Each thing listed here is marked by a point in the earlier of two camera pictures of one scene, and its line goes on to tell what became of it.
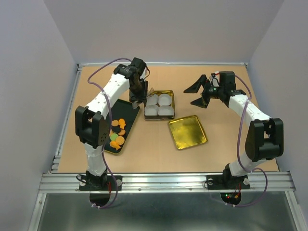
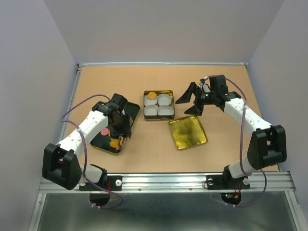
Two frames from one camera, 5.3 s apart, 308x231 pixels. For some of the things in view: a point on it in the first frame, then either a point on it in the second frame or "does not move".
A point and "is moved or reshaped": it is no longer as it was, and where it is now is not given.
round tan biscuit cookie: x=151 y=91 is moved or reshaped
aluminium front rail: x=61 y=182 does not move
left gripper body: x=139 y=92 to x=122 y=126
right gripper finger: x=202 y=102 to x=197 y=109
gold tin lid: x=187 y=131 does not move
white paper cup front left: x=151 y=110 does not move
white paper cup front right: x=165 y=110 does not move
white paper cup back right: x=164 y=99 does not move
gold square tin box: x=159 y=105 does not move
